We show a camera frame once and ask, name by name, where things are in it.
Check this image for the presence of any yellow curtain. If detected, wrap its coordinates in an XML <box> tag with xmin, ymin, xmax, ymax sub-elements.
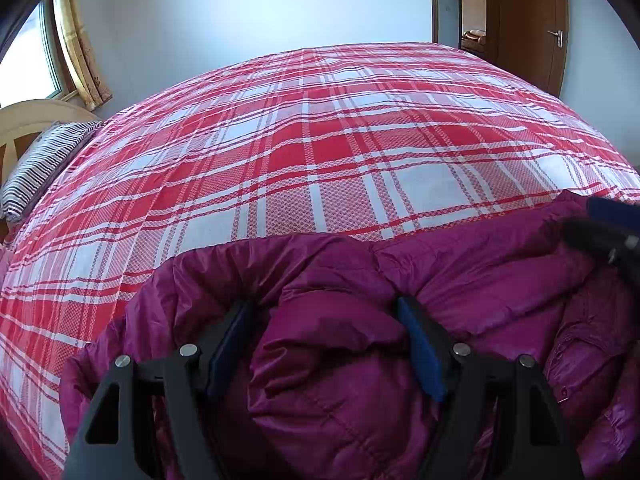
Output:
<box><xmin>52</xmin><ymin>0</ymin><xmax>113</xmax><ymax>111</ymax></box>

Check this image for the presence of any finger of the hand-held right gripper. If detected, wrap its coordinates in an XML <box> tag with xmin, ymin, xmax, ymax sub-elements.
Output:
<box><xmin>560</xmin><ymin>196</ymin><xmax>640</xmax><ymax>286</ymax></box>

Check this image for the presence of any purple puffer jacket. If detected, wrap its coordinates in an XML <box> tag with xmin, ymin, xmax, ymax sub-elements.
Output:
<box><xmin>60</xmin><ymin>190</ymin><xmax>640</xmax><ymax>480</ymax></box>

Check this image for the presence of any red plaid bed sheet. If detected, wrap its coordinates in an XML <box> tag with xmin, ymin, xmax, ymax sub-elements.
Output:
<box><xmin>0</xmin><ymin>41</ymin><xmax>640</xmax><ymax>476</ymax></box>

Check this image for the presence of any window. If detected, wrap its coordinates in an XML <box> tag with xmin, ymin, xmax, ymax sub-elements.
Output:
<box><xmin>0</xmin><ymin>0</ymin><xmax>68</xmax><ymax>108</ymax></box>

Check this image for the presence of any cream and brown wooden headboard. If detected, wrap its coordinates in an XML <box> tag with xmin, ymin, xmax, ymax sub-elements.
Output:
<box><xmin>0</xmin><ymin>100</ymin><xmax>101</xmax><ymax>233</ymax></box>

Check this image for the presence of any striped pillow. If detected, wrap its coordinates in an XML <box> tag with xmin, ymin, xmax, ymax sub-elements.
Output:
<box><xmin>0</xmin><ymin>121</ymin><xmax>103</xmax><ymax>221</ymax></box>

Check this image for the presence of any brown wooden door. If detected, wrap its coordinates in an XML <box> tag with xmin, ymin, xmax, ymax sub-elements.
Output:
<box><xmin>484</xmin><ymin>0</ymin><xmax>571</xmax><ymax>96</ymax></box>

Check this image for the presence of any dark wooden door frame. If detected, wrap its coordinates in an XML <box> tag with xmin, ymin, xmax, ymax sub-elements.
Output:
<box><xmin>428</xmin><ymin>0</ymin><xmax>463</xmax><ymax>48</ymax></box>

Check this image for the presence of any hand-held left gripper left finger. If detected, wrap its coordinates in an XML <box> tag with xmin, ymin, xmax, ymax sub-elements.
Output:
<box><xmin>62</xmin><ymin>300</ymin><xmax>256</xmax><ymax>480</ymax></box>

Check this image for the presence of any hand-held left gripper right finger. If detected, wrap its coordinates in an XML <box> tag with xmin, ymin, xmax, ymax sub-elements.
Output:
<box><xmin>397</xmin><ymin>296</ymin><xmax>586</xmax><ymax>480</ymax></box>

